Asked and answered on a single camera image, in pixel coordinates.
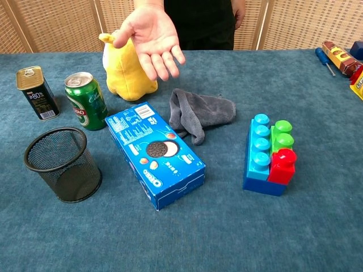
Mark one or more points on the person's right hand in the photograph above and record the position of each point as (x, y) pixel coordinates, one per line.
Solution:
(153, 37)

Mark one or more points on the person's left hand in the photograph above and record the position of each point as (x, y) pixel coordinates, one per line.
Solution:
(239, 12)

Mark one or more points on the black mesh cup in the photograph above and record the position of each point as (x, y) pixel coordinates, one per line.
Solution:
(71, 181)

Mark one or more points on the person's right forearm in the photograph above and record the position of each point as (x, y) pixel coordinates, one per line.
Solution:
(149, 2)

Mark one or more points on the person's black-clothed torso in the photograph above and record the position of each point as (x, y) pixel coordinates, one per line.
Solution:
(204, 28)

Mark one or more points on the wicker folding screen panel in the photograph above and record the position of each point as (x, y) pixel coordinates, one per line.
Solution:
(114, 11)
(312, 22)
(56, 22)
(252, 31)

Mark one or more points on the yellow plush toy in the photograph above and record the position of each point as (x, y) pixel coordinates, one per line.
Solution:
(127, 79)

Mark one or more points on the grey microfibre cloth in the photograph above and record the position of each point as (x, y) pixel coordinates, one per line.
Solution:
(207, 110)

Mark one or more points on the green beer can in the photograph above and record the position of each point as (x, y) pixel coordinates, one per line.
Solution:
(88, 107)

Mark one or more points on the brown chocolate box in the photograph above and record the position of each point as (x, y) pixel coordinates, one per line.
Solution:
(340, 58)

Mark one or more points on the blue Oreo cookie box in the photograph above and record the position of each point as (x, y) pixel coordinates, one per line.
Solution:
(153, 158)

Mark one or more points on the dark blue box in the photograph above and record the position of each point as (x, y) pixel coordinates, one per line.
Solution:
(358, 50)

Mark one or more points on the black rectangular tin can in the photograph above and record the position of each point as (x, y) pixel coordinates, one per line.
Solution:
(39, 99)

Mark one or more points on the green toy block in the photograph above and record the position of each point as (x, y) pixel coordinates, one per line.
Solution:
(283, 139)

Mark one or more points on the yellow Lipton box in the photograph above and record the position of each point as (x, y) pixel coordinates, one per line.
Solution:
(358, 89)

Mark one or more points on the light blue toy block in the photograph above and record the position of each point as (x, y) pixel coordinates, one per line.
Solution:
(261, 160)

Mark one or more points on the red toy block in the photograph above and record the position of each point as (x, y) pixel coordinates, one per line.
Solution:
(282, 167)

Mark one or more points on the colourful toy building blocks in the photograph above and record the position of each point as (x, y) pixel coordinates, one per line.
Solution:
(263, 187)

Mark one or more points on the teal table cloth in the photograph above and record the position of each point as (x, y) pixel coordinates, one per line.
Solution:
(198, 241)

